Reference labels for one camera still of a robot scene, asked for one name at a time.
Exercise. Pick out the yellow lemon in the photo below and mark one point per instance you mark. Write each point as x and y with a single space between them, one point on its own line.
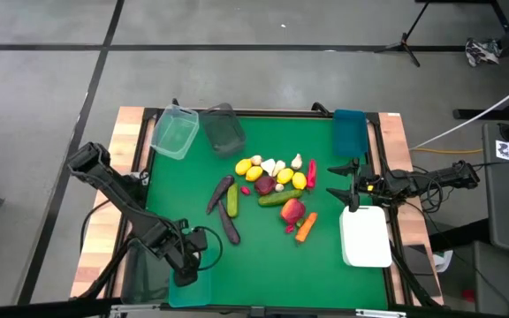
254 174
243 166
285 176
299 180

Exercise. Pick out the person's sneaker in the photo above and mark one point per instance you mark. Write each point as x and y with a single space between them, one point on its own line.
480 52

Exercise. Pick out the grey cabinet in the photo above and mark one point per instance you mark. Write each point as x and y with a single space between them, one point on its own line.
493 282

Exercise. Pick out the red chili pepper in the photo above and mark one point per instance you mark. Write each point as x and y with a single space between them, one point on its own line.
311 173

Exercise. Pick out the black tablet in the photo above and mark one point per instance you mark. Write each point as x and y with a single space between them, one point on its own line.
420 269

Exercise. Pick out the black crossbar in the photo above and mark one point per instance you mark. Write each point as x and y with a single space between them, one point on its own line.
38 309

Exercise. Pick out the small garlic bulb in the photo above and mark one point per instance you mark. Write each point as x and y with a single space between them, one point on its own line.
279 187

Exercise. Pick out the clear plastic basket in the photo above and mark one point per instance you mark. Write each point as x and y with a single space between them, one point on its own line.
172 132

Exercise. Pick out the black desk frame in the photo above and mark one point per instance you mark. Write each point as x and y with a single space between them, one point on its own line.
471 114

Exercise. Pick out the small green vegetable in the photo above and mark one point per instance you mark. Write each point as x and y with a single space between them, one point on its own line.
300 222

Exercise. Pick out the dark green cucumber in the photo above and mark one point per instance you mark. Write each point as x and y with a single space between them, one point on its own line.
279 198

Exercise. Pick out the silver bracket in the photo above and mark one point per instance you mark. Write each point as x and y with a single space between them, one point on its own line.
135 309
380 313

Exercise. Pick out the teal plastic basket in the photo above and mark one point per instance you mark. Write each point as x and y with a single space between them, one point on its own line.
192 297

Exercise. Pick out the black tripod stand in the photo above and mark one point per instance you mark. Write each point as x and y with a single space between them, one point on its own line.
404 44

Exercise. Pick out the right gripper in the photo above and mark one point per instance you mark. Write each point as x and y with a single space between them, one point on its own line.
371 183

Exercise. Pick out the blue plastic basket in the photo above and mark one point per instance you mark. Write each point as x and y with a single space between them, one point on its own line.
349 132

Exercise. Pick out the red apple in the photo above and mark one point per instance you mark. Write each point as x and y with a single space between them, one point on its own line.
292 211

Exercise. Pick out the white plastic basket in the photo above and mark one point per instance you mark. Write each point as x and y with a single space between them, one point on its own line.
365 238

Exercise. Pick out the dark red round fruit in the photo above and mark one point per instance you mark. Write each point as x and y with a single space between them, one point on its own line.
264 184

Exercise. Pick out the light green cucumber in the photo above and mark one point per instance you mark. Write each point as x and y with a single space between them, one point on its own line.
232 199

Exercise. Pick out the cream garlic bulb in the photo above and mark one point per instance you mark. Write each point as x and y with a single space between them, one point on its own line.
278 168
256 159
296 161

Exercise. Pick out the black clamp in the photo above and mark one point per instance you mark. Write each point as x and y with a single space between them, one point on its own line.
321 108
175 102

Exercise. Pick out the red object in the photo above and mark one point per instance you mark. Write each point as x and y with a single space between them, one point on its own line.
468 295

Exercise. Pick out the white garlic bulb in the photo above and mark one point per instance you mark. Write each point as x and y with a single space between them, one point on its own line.
267 166

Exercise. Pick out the grey translucent basket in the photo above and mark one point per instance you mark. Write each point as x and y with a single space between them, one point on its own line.
223 132

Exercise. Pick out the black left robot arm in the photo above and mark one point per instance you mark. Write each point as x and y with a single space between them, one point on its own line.
126 199

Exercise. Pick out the orange carrot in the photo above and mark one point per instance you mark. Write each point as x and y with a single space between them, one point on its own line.
306 227

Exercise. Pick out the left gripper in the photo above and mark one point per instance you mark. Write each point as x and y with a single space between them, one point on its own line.
183 258

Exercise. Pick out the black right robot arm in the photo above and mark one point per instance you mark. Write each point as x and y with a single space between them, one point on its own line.
440 176

